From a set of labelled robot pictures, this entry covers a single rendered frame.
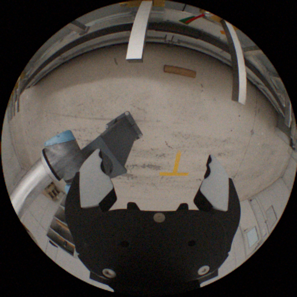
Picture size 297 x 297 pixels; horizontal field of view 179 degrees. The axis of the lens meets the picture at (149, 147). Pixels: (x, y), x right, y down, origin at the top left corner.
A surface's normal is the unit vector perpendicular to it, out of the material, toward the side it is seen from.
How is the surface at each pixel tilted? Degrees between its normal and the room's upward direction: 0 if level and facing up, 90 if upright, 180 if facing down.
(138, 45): 0
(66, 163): 54
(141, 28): 0
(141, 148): 0
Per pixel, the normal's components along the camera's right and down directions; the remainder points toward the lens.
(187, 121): -0.04, 0.47
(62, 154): 0.77, 0.04
